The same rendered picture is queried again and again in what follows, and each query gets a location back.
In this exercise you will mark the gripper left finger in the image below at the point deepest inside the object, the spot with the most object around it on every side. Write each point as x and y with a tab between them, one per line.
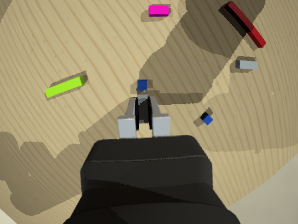
128	124

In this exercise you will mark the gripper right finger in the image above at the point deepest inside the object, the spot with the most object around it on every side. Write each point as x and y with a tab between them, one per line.
159	122

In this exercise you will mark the red rod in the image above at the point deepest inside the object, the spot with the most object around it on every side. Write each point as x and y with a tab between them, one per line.
245	23

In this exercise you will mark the grey rod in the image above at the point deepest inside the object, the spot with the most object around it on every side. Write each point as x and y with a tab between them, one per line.
246	64
143	107

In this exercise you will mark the small blue block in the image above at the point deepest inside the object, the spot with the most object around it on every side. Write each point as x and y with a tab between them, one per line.
142	84
206	118

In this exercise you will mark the lime green rod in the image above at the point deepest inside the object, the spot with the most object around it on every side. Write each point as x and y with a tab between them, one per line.
73	83

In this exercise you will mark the small magenta block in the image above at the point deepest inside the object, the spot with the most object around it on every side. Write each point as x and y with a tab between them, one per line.
158	11

